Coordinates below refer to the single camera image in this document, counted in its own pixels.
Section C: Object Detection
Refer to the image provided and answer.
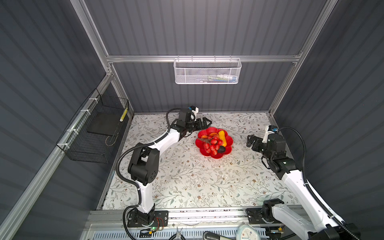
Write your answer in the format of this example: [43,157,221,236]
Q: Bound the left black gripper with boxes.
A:
[184,117,211,133]

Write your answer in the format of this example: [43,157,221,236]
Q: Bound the red fake grape bunch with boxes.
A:
[196,136,220,156]

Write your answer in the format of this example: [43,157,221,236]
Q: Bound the yellow fake corn cob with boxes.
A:
[218,130,227,147]

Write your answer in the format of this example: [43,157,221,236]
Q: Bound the dark fake avocado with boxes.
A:
[217,146,226,154]

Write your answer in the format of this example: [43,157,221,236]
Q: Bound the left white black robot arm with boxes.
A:
[128,106,212,226]

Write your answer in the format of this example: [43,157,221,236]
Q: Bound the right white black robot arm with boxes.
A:
[247,130,361,240]

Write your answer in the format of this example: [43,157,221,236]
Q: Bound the red flower-shaped fruit bowl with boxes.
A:
[195,127,234,159]

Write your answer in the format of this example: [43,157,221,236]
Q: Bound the items in white basket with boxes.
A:
[199,75,238,84]

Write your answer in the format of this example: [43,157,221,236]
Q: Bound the yellow item in black basket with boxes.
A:
[120,108,128,122]

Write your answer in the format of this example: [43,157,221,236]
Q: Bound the white clock at front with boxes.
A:
[236,225,261,240]

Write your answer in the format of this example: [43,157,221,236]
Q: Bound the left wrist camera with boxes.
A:
[189,106,199,122]

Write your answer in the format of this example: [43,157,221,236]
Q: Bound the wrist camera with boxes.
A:
[189,106,199,122]
[262,125,278,144]

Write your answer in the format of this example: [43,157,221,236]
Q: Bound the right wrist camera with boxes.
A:
[262,125,278,144]

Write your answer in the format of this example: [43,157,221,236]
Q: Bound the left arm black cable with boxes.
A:
[115,107,182,240]

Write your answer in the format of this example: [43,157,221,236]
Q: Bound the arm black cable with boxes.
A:
[115,107,182,240]
[277,126,358,240]

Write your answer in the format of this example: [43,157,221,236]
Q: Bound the white wire mesh basket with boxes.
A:
[173,57,242,85]

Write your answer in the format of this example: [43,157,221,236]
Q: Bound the black wire basket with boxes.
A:
[57,90,130,164]

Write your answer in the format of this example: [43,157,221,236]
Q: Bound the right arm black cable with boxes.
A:
[277,126,358,240]

